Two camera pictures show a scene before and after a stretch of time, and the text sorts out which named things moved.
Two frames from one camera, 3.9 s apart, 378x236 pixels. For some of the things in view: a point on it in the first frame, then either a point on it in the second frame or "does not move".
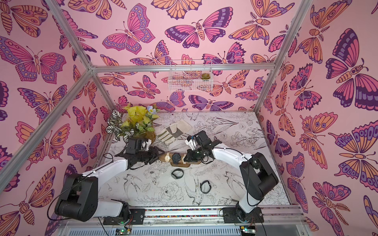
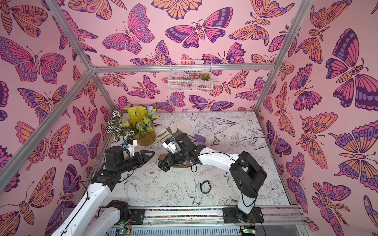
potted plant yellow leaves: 133,122 does not move
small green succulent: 205,76 does not move
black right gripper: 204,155 to 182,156
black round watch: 177,173 to 164,165
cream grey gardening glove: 168,135 does not move
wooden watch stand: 162,158 does not move
